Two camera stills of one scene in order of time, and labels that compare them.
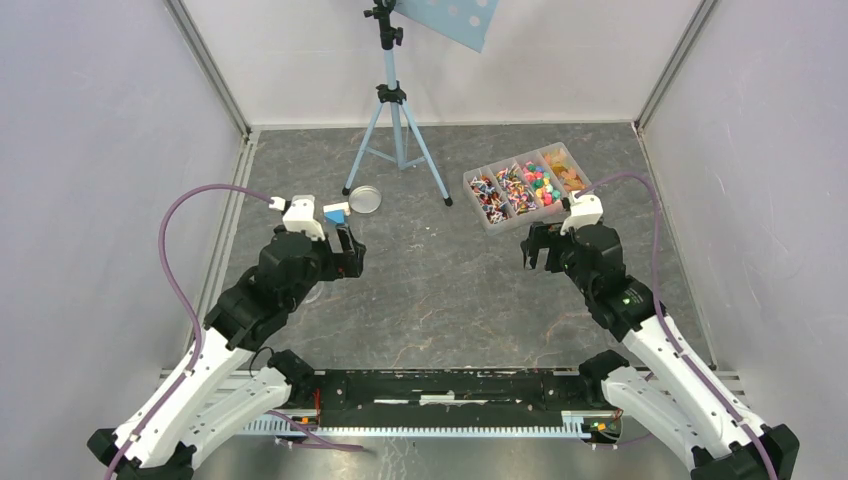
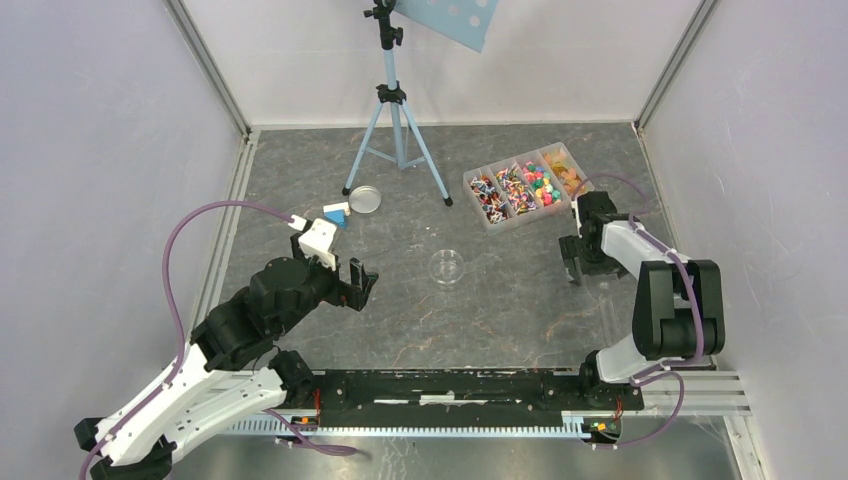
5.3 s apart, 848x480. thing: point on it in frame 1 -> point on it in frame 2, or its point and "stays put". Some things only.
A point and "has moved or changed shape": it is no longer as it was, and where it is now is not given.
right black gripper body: x=548 y=235 -> x=590 y=260
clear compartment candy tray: x=525 y=187 stays put
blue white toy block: x=337 y=213 stays put
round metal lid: x=365 y=199 stays put
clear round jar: x=321 y=293 has moved or changed shape
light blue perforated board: x=464 y=21 stays put
